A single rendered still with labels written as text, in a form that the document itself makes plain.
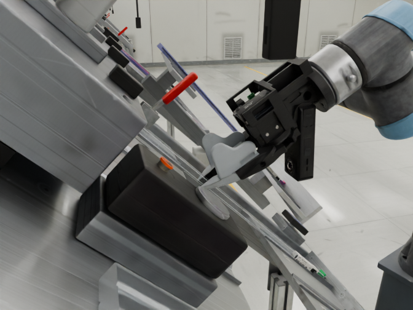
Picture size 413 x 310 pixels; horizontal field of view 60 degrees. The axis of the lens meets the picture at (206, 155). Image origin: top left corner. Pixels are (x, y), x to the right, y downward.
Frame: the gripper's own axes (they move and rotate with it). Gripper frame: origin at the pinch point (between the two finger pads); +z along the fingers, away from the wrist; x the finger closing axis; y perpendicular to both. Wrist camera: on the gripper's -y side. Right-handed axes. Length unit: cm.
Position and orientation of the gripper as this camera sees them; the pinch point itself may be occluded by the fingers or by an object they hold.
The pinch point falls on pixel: (210, 182)
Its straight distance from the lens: 51.2
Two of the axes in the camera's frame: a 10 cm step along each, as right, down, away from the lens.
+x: 2.6, 3.6, -8.9
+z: -8.0, 6.0, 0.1
